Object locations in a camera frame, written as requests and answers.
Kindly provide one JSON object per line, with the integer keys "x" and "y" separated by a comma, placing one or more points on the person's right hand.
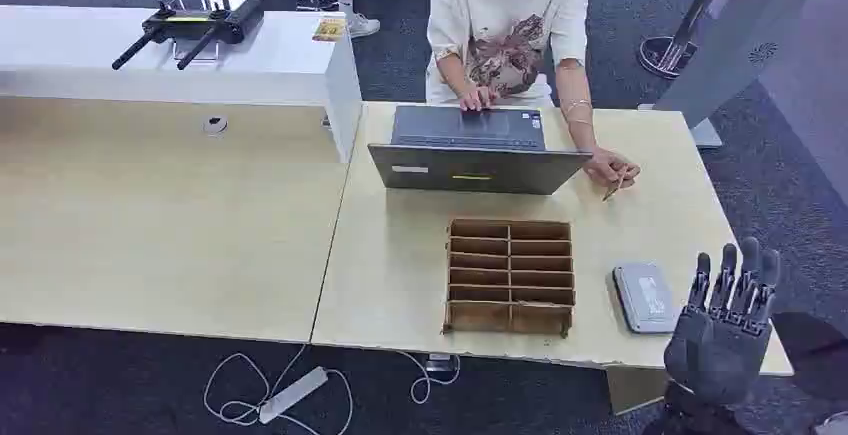
{"x": 478, "y": 97}

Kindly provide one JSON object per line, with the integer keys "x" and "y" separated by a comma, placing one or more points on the black remote controller with antennas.
{"x": 199, "y": 21}

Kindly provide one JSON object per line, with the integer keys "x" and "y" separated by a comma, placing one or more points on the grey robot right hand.
{"x": 719, "y": 359}

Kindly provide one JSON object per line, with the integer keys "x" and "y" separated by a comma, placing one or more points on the thin pen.
{"x": 615, "y": 187}

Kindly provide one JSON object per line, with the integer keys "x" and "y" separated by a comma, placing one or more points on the grey card stack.
{"x": 644, "y": 298}

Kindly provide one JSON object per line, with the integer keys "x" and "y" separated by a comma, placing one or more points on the person's left hand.
{"x": 609, "y": 166}

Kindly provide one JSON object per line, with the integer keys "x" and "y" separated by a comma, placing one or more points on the small yellow printed card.
{"x": 329, "y": 29}

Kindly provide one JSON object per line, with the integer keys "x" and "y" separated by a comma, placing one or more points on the small power adapter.
{"x": 440, "y": 363}

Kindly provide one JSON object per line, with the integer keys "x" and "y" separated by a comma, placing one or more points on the grey standing panel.
{"x": 742, "y": 34}

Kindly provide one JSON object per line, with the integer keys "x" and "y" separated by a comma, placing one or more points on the wooden slotted card box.
{"x": 510, "y": 286}

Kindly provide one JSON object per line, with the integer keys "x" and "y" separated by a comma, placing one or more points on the clear acrylic stand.
{"x": 199, "y": 51}

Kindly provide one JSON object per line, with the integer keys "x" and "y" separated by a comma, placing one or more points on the white power strip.
{"x": 293, "y": 395}

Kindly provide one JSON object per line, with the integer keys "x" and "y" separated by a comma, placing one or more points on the dark grey laptop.
{"x": 474, "y": 168}

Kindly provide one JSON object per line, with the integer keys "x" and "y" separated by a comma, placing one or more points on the metal stanchion post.
{"x": 669, "y": 51}

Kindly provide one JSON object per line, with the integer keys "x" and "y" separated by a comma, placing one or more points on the white counter cabinet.
{"x": 278, "y": 64}

